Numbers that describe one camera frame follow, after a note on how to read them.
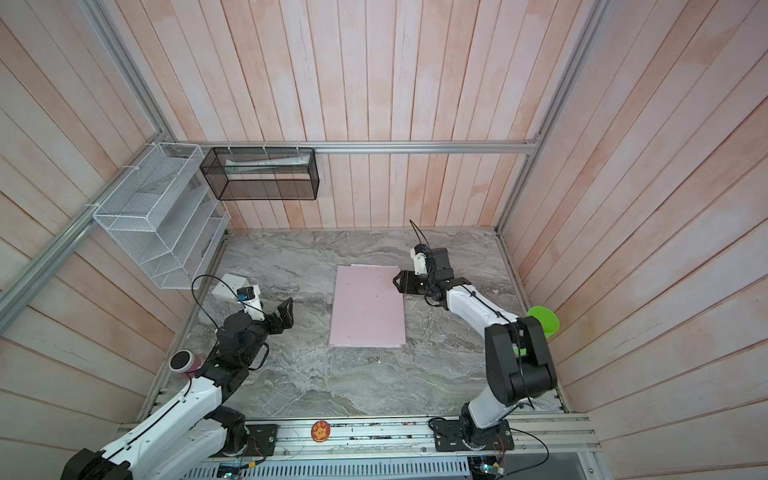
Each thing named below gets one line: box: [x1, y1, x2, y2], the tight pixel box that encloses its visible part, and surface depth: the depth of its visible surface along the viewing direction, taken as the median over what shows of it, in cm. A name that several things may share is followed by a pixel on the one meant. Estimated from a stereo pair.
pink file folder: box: [329, 264, 406, 347], surface depth 95 cm
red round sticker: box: [311, 420, 331, 443], surface depth 76 cm
